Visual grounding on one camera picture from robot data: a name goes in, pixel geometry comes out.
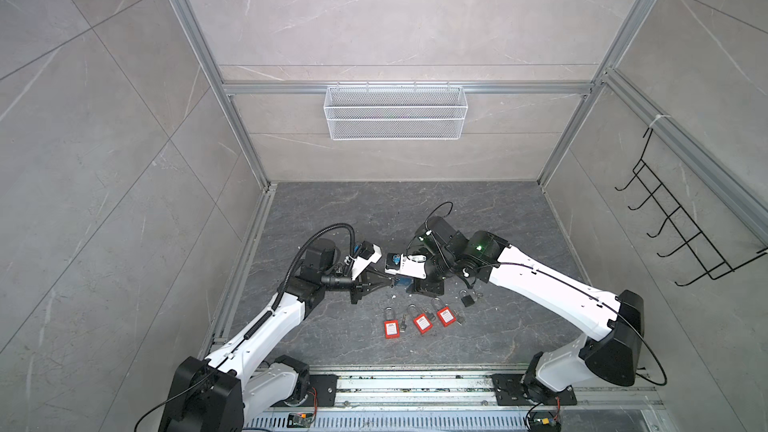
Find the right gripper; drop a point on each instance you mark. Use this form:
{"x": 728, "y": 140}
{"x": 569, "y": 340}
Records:
{"x": 422, "y": 286}

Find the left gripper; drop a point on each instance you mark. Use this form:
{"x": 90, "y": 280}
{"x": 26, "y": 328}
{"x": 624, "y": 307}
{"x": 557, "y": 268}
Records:
{"x": 362, "y": 284}

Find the red padlock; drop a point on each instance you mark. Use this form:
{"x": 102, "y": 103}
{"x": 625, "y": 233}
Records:
{"x": 391, "y": 324}
{"x": 419, "y": 319}
{"x": 444, "y": 313}

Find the black key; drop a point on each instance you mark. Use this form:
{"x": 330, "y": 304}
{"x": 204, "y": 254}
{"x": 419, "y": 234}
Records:
{"x": 469, "y": 297}

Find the blue padlock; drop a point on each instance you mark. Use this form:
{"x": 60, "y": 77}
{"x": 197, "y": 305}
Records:
{"x": 403, "y": 282}

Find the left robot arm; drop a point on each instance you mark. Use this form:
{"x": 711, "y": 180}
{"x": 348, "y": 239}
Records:
{"x": 238, "y": 381}

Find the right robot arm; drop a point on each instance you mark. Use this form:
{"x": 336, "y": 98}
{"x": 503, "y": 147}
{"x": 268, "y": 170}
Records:
{"x": 611, "y": 325}

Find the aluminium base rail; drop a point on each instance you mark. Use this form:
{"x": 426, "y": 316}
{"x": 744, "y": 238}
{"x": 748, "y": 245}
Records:
{"x": 471, "y": 388}

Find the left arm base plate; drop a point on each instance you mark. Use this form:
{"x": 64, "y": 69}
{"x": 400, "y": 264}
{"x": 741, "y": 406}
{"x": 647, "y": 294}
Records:
{"x": 314, "y": 389}

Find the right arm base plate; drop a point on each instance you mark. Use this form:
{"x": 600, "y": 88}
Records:
{"x": 514, "y": 390}

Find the white wire mesh basket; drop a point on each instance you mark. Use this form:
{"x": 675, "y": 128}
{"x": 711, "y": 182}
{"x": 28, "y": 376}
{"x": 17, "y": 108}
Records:
{"x": 415, "y": 112}

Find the black wire hook rack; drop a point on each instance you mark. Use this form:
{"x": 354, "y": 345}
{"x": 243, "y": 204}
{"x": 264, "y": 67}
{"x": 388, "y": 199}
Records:
{"x": 712, "y": 263}

